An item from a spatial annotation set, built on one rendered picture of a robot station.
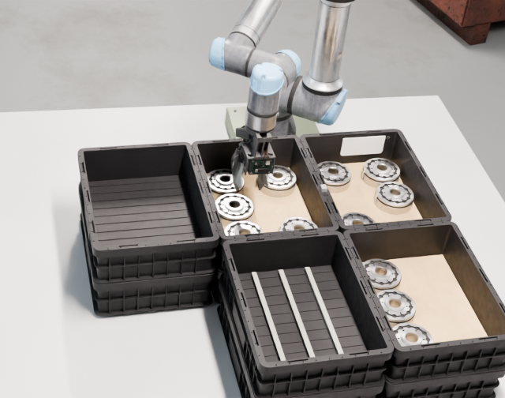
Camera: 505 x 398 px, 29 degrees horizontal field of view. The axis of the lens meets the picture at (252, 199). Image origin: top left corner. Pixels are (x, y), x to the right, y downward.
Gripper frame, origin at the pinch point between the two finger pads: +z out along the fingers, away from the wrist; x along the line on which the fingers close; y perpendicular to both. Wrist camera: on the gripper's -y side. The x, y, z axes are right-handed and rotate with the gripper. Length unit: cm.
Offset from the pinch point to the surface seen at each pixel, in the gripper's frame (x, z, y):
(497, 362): 46, 8, 59
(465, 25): 172, 72, -211
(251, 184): 4.8, 9.5, -11.9
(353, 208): 29.8, 8.8, 1.2
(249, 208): 1.0, 6.8, 1.2
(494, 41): 194, 85, -216
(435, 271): 43, 9, 28
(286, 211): 11.6, 9.3, 0.3
